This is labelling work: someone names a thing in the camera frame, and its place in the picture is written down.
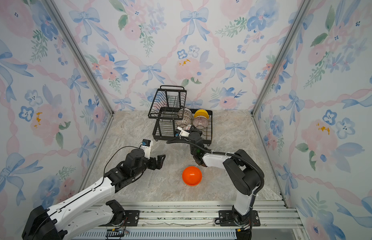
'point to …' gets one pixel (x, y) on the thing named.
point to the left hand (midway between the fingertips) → (158, 153)
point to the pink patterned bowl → (200, 122)
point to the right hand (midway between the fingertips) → (196, 123)
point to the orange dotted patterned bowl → (184, 122)
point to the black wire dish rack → (168, 108)
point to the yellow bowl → (201, 112)
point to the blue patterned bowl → (188, 127)
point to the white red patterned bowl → (185, 113)
